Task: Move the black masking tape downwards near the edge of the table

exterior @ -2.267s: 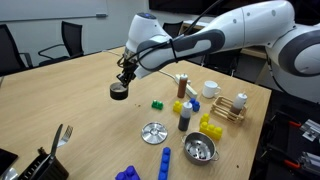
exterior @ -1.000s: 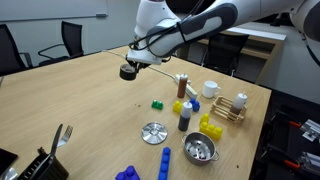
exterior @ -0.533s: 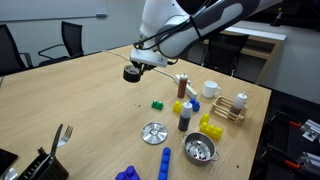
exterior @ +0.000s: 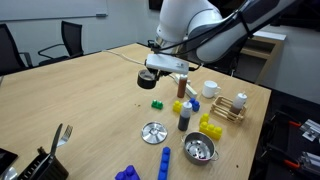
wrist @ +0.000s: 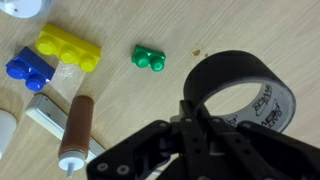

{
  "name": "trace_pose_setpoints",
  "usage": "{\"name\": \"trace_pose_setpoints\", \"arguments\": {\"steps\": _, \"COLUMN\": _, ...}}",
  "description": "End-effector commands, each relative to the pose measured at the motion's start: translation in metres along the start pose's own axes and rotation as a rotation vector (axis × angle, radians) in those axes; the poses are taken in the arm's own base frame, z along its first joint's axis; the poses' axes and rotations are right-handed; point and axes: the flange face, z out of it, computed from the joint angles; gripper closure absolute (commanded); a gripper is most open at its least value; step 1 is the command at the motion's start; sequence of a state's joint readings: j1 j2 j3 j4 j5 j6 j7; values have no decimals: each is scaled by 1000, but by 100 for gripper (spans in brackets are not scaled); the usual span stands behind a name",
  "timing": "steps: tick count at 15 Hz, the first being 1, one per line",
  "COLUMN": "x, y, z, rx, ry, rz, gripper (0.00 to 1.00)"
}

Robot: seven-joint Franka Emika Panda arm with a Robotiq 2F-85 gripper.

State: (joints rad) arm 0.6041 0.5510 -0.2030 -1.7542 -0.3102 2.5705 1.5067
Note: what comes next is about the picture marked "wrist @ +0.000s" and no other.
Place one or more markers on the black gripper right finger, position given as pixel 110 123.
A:
pixel 266 150

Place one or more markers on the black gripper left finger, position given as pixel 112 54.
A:
pixel 150 150

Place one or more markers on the black masking tape roll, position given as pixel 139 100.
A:
pixel 230 66

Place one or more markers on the brown sauce squeeze bottle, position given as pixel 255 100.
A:
pixel 78 123

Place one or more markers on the green two-stud block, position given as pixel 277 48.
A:
pixel 148 58

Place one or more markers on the orange crumb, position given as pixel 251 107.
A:
pixel 196 52

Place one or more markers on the blue two-stud block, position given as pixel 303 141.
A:
pixel 30 68

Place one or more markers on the white mug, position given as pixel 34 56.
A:
pixel 5 133

